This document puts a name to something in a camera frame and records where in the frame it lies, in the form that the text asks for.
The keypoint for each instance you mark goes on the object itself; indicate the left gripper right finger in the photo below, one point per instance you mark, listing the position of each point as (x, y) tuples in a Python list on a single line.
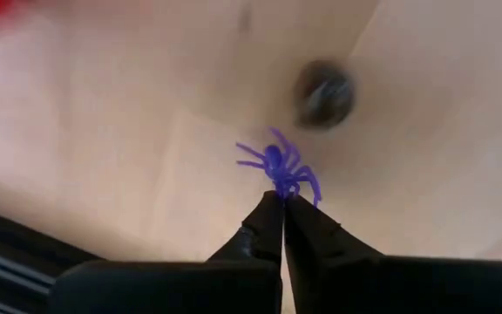
[(347, 279)]

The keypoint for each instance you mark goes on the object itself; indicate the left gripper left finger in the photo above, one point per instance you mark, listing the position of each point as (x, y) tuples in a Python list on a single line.
[(233, 279)]

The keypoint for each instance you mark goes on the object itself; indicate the purple plastic spider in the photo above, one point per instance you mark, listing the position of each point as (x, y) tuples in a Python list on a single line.
[(277, 163)]

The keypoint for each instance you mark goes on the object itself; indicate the clear smoky plastic skull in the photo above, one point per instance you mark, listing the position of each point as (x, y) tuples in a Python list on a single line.
[(324, 93)]

